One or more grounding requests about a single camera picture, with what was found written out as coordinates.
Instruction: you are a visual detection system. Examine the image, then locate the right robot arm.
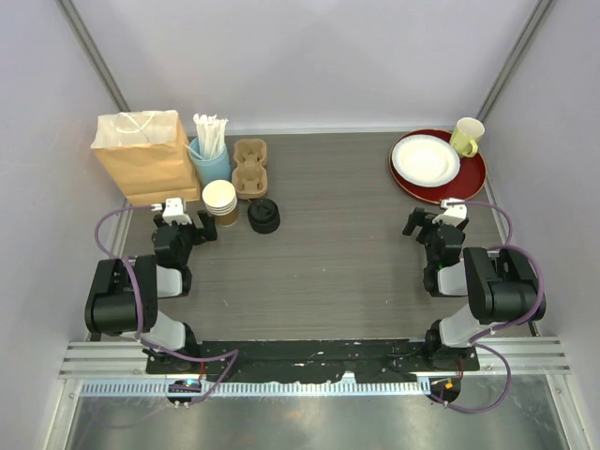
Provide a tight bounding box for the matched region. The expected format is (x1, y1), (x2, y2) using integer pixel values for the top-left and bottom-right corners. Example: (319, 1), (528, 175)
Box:
(389, 199), (546, 371)

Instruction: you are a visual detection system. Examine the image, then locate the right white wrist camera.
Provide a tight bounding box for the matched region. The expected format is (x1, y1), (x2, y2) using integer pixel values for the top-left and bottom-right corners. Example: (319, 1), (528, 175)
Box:
(432, 198), (467, 227)

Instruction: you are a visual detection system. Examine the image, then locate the pale yellow mug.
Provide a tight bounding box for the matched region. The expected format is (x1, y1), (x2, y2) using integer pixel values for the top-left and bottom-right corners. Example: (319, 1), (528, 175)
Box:
(449, 117), (486, 158)

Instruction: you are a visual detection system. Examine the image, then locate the cardboard cup carrier stack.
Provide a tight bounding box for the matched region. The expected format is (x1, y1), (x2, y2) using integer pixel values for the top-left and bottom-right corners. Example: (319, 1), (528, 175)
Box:
(232, 139), (268, 200)

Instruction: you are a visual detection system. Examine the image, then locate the stack of paper cups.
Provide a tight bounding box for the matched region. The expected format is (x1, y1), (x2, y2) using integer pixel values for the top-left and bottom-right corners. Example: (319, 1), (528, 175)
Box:
(202, 180), (238, 227)

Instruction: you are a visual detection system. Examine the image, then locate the aluminium frame rail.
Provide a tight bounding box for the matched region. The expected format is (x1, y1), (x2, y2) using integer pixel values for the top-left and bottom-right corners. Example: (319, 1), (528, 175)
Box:
(59, 337), (570, 404)

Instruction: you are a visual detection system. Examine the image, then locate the brown paper bag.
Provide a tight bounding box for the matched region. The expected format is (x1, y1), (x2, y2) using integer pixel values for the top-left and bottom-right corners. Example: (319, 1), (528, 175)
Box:
(91, 110), (201, 206)

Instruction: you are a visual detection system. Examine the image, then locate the light blue straw holder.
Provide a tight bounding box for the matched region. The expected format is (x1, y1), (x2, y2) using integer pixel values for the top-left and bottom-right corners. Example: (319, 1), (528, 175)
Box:
(188, 138), (233, 187)

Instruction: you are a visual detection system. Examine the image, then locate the red round tray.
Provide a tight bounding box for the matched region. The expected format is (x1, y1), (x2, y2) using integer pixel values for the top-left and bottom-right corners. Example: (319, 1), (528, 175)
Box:
(389, 129), (487, 204)

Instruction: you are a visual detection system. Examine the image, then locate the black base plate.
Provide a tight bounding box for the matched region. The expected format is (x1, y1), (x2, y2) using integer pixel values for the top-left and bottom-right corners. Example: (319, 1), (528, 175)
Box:
(145, 339), (480, 384)

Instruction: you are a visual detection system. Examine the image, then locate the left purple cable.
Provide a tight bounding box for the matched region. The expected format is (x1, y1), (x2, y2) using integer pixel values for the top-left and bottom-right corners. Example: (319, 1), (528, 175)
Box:
(95, 202), (243, 407)

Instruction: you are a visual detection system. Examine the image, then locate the stack of black lids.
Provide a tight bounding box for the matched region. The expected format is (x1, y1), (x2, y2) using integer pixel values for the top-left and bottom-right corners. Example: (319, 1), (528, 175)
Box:
(247, 198), (280, 234)

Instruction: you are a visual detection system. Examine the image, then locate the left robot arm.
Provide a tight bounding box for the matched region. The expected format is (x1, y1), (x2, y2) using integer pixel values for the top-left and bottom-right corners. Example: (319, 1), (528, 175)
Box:
(84, 211), (218, 374)

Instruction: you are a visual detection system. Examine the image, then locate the purple cable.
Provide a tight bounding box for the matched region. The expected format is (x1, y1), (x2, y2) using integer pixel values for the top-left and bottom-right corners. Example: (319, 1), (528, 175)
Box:
(95, 202), (243, 407)
(428, 200), (548, 413)

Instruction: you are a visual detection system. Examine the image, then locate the white paper plate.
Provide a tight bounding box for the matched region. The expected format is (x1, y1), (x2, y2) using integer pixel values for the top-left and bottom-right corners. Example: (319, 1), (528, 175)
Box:
(391, 134), (460, 188)

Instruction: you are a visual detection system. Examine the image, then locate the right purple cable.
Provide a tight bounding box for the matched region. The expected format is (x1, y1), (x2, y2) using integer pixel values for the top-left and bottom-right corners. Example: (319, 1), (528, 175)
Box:
(428, 200), (548, 413)

